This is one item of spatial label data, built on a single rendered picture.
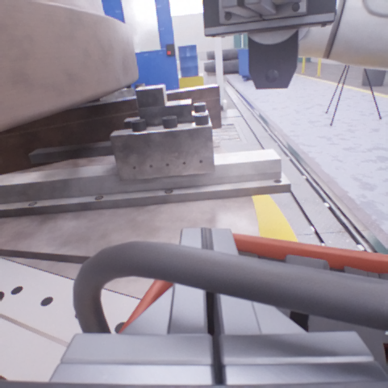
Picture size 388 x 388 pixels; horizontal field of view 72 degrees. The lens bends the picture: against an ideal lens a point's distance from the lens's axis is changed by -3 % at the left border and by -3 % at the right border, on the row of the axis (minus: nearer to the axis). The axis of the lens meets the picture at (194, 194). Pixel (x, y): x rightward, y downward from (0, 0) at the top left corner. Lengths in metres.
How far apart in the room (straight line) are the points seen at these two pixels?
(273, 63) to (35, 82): 0.58
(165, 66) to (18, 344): 5.16
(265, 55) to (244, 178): 1.03
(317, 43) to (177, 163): 0.87
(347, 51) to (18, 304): 0.58
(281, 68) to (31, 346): 0.44
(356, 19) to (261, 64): 0.15
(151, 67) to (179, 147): 4.26
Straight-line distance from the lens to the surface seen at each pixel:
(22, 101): 0.76
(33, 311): 0.42
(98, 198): 1.42
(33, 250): 1.29
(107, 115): 2.28
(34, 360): 0.37
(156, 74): 5.39
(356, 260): 0.24
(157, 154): 1.22
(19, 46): 0.79
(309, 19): 0.32
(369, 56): 0.49
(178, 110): 1.28
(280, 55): 0.38
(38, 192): 1.58
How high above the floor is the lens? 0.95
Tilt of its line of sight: 27 degrees down
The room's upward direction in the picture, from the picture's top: 6 degrees counter-clockwise
